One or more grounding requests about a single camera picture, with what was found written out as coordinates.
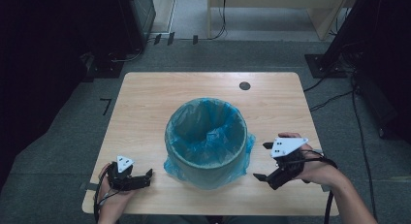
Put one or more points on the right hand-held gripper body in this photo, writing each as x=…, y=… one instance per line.
x=287, y=167

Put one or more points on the black curtain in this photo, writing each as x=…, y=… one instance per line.
x=387, y=39
x=38, y=72

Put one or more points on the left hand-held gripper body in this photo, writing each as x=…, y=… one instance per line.
x=124, y=182

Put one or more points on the dark round table grommet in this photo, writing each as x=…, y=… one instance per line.
x=244, y=86

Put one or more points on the black stand base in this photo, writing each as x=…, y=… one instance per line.
x=103, y=70
x=320, y=67

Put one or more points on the dark cabinet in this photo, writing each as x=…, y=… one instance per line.
x=139, y=17

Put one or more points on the person's dark trousers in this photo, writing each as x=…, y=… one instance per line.
x=181, y=220

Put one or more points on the person's left hand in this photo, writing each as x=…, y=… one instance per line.
x=111, y=201

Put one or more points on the blue plastic bag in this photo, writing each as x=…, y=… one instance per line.
x=206, y=136

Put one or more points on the green plastic bin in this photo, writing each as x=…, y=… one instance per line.
x=210, y=177

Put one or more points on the person's right hand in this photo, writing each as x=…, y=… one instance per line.
x=320, y=172

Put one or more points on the grey tape piece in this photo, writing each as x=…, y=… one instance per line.
x=88, y=186
x=325, y=188

